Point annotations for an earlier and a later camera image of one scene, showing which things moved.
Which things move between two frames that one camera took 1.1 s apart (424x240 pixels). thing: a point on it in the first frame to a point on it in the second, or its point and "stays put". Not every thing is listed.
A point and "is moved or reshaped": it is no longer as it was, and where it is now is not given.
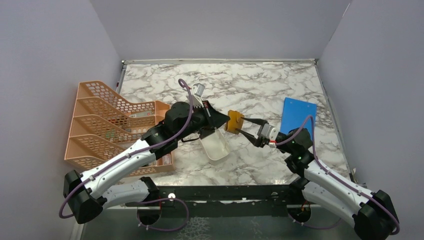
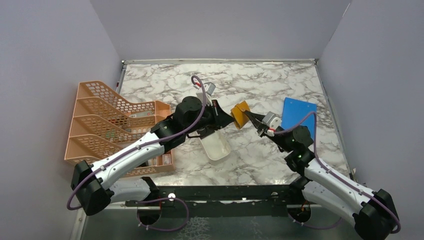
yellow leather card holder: [235, 121] is moved or reshaped
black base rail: [227, 200] stays put
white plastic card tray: [216, 145] stays put
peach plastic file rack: [103, 125] stays put
